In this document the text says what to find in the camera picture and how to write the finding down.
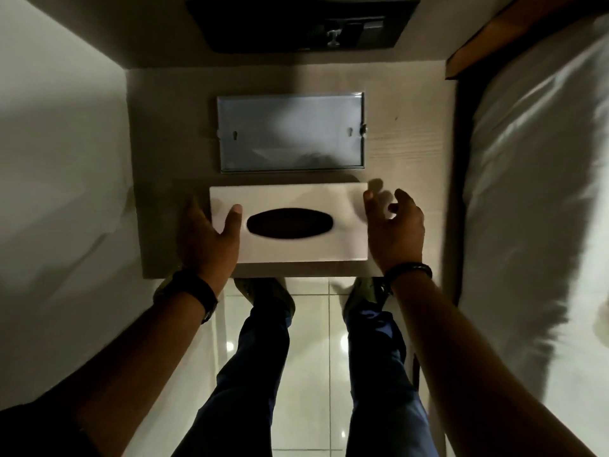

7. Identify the person's shoe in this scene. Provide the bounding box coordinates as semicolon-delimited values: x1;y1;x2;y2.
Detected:
343;277;395;315
233;278;297;320

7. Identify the black wristwatch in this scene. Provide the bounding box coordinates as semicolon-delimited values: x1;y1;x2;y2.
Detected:
153;268;219;325

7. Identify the black wall control panel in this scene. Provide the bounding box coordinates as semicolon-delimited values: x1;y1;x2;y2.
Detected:
185;0;422;49

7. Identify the white tissue box cover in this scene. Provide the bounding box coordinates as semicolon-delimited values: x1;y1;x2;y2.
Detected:
209;182;370;265

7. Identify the person's left hand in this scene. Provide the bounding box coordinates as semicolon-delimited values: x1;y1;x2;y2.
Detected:
177;196;245;295

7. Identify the white bed with sheet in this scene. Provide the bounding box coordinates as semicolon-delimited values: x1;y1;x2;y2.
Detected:
462;23;609;417
0;0;146;414

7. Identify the person's leg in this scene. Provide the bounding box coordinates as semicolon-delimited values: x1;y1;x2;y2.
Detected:
172;300;292;457
345;300;441;457

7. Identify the person's right leg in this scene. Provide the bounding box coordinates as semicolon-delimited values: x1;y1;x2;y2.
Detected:
345;300;441;457

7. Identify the silver metal tissue box base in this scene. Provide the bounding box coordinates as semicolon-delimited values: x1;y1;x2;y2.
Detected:
216;92;368;175

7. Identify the person's right forearm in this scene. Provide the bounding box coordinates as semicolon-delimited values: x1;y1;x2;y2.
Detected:
388;270;588;457

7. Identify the person's right shoe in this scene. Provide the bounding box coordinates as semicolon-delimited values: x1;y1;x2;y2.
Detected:
343;277;395;315

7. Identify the person's right hand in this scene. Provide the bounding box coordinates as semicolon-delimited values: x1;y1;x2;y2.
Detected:
363;188;426;274

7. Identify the brown wooden headboard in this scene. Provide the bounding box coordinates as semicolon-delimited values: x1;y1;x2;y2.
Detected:
444;0;609;81

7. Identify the black wrist bracelet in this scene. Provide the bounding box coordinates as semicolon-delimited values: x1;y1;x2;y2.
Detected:
381;262;434;287

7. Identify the person's left shoe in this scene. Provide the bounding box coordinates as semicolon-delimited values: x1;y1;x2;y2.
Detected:
233;278;297;320

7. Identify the person's left leg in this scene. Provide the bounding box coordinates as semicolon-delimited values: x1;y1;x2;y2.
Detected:
172;300;292;457

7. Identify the person's left forearm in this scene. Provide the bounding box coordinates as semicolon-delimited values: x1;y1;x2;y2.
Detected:
71;280;224;457

